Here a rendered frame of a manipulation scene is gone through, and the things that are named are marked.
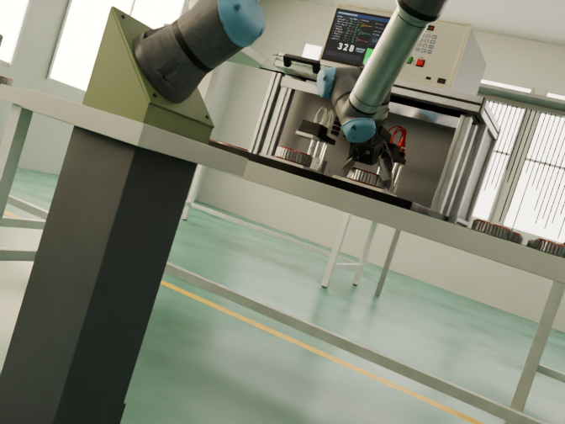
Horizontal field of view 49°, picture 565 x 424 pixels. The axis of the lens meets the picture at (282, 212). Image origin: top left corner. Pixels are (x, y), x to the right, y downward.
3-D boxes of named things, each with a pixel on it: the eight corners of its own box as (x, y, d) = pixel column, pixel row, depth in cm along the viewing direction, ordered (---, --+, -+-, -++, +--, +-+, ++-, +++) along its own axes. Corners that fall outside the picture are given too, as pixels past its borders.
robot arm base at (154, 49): (151, 94, 114) (192, 66, 111) (121, 28, 117) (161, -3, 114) (194, 108, 128) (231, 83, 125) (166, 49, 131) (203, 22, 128)
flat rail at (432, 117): (462, 129, 173) (466, 119, 173) (275, 84, 199) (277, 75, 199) (462, 130, 174) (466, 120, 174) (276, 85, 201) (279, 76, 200)
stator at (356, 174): (378, 188, 166) (382, 175, 166) (340, 177, 171) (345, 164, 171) (389, 193, 176) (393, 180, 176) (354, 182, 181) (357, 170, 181)
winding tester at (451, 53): (448, 91, 179) (471, 23, 178) (316, 62, 197) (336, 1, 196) (468, 120, 214) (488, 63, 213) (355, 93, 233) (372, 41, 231)
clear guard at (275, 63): (334, 85, 163) (340, 64, 163) (258, 68, 174) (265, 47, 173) (370, 113, 193) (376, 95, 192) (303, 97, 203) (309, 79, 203)
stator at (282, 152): (303, 166, 177) (308, 153, 177) (268, 155, 180) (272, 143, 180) (314, 170, 188) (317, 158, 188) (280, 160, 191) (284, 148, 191)
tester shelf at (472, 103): (479, 113, 172) (484, 97, 172) (273, 66, 201) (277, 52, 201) (497, 142, 212) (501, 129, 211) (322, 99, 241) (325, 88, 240)
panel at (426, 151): (451, 218, 187) (483, 123, 186) (268, 161, 216) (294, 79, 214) (452, 218, 188) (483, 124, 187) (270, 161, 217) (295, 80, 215)
